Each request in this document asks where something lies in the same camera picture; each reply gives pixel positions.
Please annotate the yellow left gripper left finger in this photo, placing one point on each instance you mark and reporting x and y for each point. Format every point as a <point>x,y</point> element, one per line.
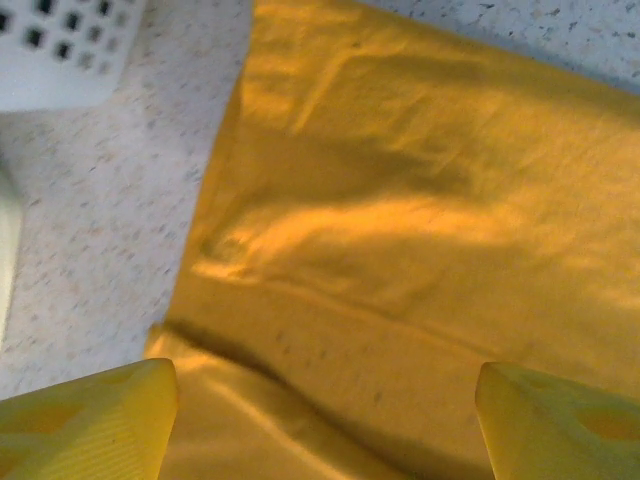
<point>90,425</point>

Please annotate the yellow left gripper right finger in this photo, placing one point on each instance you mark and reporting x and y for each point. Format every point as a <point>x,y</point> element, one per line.
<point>560,430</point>

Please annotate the yellow t-shirt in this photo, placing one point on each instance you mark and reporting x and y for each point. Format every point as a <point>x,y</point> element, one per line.
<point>400,225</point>

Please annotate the cream knife block pink top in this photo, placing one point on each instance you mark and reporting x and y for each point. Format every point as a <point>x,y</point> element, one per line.
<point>7,250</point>

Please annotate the white perforated plastic basket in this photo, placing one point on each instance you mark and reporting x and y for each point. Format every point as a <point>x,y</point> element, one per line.
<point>50,75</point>

